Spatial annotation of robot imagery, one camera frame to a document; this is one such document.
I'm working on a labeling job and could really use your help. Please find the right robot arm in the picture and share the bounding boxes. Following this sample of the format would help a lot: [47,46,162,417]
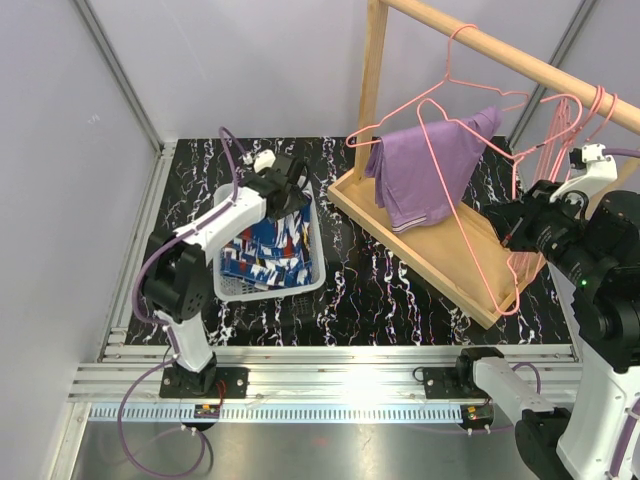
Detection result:
[453,180,639,479]

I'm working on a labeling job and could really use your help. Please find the purple trousers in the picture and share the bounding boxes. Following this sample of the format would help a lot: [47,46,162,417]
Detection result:
[365,106,502,234]

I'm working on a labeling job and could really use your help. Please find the white plastic basket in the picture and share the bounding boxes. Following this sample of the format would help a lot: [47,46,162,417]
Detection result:
[212,184,326,302]

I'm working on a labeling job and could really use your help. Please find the pink wire hanger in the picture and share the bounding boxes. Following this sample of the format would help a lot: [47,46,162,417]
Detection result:
[508,87,604,200]
[416,97,532,316]
[511,86,618,197]
[346,23,531,148]

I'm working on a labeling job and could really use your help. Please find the wooden clothes rack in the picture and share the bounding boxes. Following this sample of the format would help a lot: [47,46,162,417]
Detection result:
[329,1,639,328]

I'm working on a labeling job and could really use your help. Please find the aluminium mounting rail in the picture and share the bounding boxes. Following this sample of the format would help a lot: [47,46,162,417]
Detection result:
[67,344,596,424]

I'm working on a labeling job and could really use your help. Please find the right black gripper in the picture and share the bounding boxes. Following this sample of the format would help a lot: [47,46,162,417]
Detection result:
[483,178,609,286]

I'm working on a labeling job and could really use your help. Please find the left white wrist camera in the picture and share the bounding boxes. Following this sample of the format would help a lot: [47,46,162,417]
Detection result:
[242,149,276,173]

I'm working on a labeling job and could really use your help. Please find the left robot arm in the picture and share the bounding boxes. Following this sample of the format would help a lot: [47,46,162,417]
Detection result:
[131,150,311,397]

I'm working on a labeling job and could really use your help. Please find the blue patterned trousers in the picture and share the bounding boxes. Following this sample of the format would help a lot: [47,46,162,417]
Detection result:
[220,205,313,290]

